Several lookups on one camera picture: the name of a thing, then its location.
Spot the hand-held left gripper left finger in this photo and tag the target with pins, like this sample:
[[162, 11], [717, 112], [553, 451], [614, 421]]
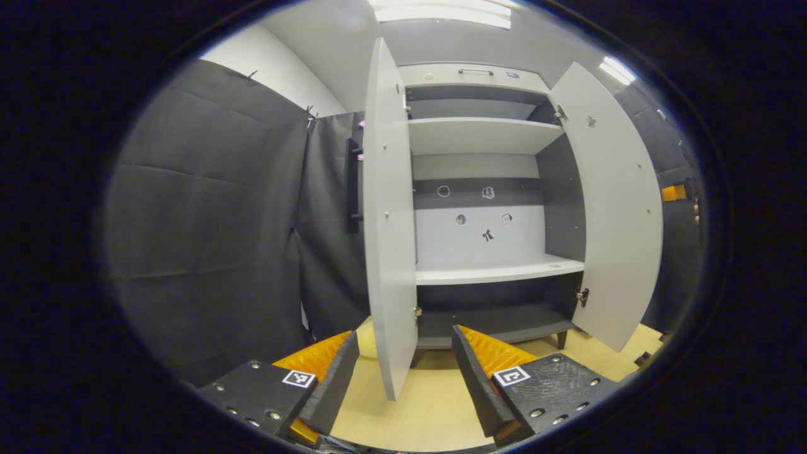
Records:
[[337, 372]]

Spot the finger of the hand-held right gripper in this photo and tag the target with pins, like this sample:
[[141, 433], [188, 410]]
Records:
[[672, 193]]

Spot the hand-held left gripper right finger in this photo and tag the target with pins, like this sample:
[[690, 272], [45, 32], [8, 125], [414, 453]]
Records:
[[471, 384]]

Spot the white cabinet door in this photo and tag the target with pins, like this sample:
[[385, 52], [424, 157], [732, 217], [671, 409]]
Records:
[[389, 252], [615, 208]]

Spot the white and grey cabinet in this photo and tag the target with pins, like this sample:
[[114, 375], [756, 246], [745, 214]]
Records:
[[479, 135]]

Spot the white cabinet drawer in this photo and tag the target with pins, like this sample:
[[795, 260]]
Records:
[[441, 77]]

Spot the small ceiling light panel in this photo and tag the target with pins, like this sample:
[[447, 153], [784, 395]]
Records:
[[618, 69]]

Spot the small dark object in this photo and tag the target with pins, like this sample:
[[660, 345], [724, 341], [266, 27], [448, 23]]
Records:
[[644, 359]]

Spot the black backdrop cloth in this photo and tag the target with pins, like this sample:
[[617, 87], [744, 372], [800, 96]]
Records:
[[208, 221]]

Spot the large ceiling light panel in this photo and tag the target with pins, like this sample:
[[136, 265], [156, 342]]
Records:
[[441, 12]]

